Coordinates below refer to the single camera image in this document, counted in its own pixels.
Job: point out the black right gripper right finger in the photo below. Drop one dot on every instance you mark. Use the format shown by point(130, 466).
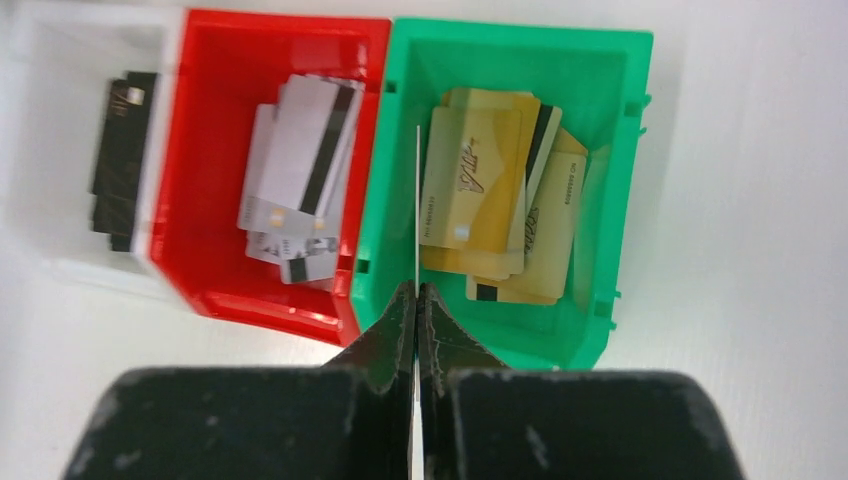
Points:
point(485, 420)

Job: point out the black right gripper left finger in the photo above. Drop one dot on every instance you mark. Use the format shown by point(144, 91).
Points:
point(349, 418)

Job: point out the white credit card edge-on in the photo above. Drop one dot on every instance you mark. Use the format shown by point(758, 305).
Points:
point(418, 441)

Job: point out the white cards stack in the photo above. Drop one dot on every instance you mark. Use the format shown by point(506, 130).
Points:
point(296, 177)

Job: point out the gold cards stack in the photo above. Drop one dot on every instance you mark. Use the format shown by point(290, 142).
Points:
point(500, 194)

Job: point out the black cards stack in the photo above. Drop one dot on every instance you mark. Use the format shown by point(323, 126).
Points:
point(120, 156)

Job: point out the green plastic bin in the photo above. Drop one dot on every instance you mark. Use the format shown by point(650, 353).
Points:
point(598, 78)

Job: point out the red plastic bin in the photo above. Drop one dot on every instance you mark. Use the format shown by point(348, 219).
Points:
point(230, 63)

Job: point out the white plastic bin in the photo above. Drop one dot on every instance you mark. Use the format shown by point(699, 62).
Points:
point(61, 58)

